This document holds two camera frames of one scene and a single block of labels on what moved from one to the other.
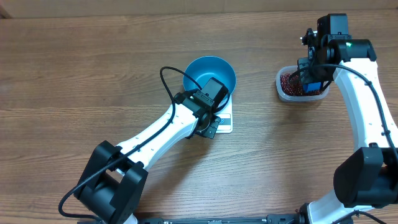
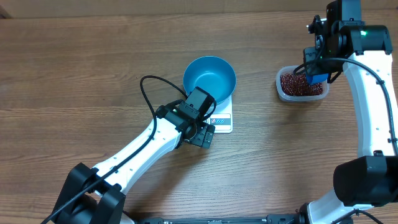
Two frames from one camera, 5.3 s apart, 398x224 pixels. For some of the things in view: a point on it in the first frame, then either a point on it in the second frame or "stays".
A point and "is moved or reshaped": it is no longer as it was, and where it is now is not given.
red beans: (296, 88) stays
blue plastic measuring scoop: (313, 86) is moved or reshaped
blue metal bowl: (203, 68) stays
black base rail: (290, 219) stays
